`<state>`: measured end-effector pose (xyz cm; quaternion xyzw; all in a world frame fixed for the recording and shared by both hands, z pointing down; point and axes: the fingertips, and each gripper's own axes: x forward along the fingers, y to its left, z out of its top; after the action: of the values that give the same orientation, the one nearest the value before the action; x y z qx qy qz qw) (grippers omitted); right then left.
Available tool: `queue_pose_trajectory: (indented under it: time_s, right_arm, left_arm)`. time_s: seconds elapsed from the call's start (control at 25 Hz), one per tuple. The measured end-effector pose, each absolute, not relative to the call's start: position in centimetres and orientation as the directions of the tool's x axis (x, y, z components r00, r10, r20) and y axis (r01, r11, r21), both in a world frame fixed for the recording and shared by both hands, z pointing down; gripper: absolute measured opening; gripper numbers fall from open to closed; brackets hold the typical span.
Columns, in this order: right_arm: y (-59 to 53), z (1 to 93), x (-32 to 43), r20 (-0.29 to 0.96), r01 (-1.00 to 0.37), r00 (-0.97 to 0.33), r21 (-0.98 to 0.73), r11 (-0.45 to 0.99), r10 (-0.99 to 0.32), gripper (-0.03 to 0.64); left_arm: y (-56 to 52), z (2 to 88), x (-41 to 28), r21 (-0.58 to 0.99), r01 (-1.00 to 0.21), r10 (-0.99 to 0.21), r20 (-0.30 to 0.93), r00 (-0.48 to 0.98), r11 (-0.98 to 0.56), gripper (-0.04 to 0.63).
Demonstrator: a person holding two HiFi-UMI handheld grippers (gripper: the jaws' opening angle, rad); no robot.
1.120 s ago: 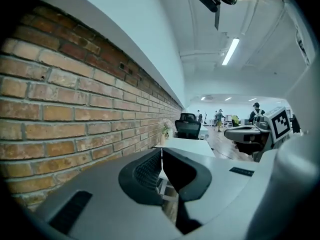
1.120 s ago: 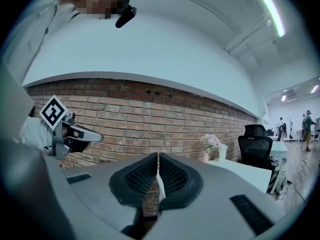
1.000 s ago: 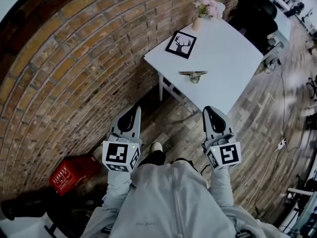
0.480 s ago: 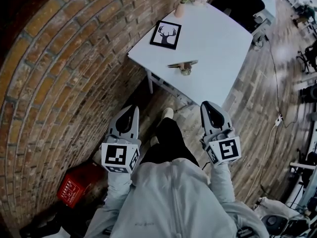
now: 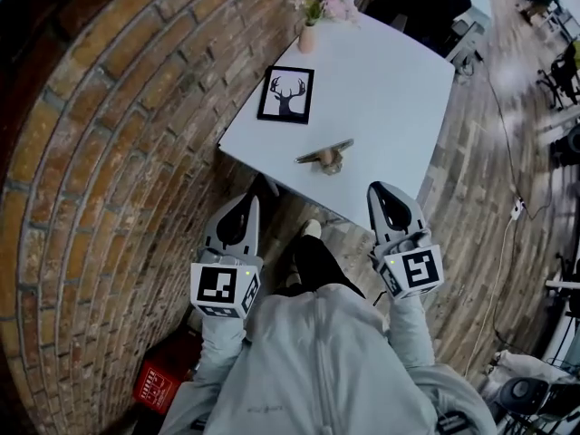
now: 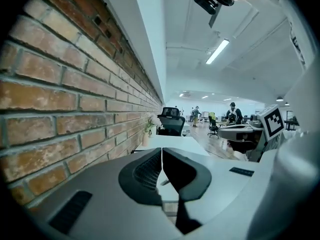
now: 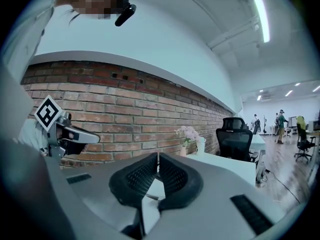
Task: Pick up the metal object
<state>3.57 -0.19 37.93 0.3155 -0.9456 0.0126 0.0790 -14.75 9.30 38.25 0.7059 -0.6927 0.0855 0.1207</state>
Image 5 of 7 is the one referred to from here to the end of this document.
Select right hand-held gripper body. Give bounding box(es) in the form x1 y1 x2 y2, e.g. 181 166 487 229
368 227 445 301

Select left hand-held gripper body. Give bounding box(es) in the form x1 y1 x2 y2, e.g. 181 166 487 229
189 245 265 321

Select silver metal object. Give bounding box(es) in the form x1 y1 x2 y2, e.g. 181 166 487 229
294 138 355 177

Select person's right forearm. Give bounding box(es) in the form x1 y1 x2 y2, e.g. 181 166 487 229
388 293 437 373

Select person's left forearm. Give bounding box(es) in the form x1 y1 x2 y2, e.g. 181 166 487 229
198 313 255 382

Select white table leg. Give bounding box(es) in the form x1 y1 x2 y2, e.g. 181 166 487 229
261 173 282 198

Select person's light shoe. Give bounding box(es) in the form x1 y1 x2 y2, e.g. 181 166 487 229
300 218 324 240

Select person's black trouser legs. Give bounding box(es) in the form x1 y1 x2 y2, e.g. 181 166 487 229
270 233 366 300

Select red box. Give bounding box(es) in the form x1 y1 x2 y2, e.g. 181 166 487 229
132 331 200 411

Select person's grey hooded torso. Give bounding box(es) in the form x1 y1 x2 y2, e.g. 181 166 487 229
158 283 499 435

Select black framed deer picture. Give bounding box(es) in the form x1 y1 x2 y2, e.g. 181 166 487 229
256 65 315 126

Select white bag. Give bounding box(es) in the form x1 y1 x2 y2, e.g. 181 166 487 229
479 348 573 407

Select black round speaker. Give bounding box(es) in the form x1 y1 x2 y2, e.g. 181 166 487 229
498 375 550 420

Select pink vase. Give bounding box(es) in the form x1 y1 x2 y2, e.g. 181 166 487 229
297 22 317 55

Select black office chair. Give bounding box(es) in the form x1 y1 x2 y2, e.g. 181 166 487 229
536 39 580 111

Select white cable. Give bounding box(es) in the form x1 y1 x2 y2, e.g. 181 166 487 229
462 215 517 380

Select black floor cable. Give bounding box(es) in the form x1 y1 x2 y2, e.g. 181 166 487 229
470 47 556 220

